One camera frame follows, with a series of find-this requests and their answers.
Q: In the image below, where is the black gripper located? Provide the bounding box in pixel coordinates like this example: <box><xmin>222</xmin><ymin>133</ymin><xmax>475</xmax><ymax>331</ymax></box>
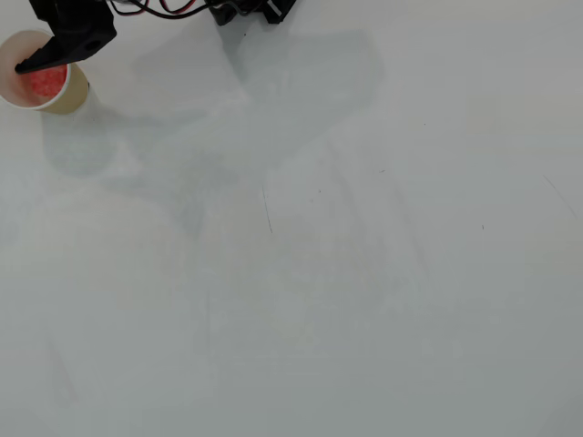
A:
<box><xmin>14</xmin><ymin>0</ymin><xmax>118</xmax><ymax>76</ymax></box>

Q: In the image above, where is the red white speckled foam cube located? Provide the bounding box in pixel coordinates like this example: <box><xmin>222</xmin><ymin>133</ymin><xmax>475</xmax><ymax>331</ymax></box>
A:
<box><xmin>26</xmin><ymin>63</ymin><xmax>69</xmax><ymax>98</ymax></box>

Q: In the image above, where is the beige paper cup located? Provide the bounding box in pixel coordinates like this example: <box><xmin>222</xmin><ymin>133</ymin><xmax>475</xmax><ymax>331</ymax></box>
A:
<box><xmin>0</xmin><ymin>29</ymin><xmax>91</xmax><ymax>115</ymax></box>

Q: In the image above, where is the red servo wire bundle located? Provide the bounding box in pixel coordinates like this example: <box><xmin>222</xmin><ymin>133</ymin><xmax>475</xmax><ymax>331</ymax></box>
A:
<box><xmin>136</xmin><ymin>0</ymin><xmax>209</xmax><ymax>17</ymax></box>

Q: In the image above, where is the black cable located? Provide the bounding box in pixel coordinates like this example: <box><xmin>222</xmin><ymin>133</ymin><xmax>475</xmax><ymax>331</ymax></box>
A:
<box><xmin>108</xmin><ymin>0</ymin><xmax>215</xmax><ymax>20</ymax></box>

